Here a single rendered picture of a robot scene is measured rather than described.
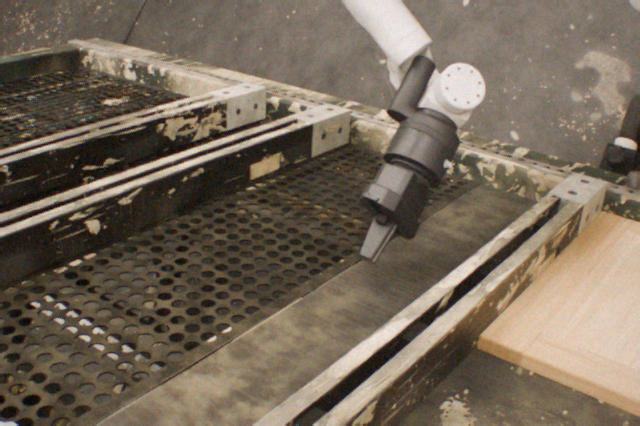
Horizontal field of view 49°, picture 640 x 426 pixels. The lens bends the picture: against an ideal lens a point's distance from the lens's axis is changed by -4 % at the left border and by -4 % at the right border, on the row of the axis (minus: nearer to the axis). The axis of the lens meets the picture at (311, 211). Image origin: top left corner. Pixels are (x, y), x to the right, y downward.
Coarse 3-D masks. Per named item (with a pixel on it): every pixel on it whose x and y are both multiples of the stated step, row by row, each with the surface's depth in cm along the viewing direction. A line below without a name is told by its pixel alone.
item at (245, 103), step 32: (224, 96) 149; (256, 96) 155; (96, 128) 128; (128, 128) 130; (160, 128) 136; (192, 128) 143; (224, 128) 150; (0, 160) 112; (32, 160) 115; (64, 160) 120; (96, 160) 126; (128, 160) 132; (0, 192) 112; (32, 192) 117
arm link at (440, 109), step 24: (408, 72) 101; (432, 72) 101; (456, 72) 96; (408, 96) 99; (432, 96) 98; (456, 96) 96; (480, 96) 96; (408, 120) 98; (432, 120) 97; (456, 120) 99; (456, 144) 98
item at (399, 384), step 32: (576, 192) 112; (512, 224) 100; (544, 224) 102; (576, 224) 108; (480, 256) 91; (512, 256) 91; (544, 256) 98; (448, 288) 83; (480, 288) 83; (512, 288) 89; (416, 320) 77; (448, 320) 77; (480, 320) 83; (352, 352) 71; (384, 352) 73; (416, 352) 71; (448, 352) 77; (320, 384) 66; (352, 384) 69; (384, 384) 66; (416, 384) 72; (288, 416) 62; (320, 416) 63; (352, 416) 62; (384, 416) 68
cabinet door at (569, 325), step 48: (576, 240) 108; (624, 240) 110; (528, 288) 94; (576, 288) 95; (624, 288) 96; (480, 336) 84; (528, 336) 84; (576, 336) 85; (624, 336) 85; (576, 384) 78; (624, 384) 76
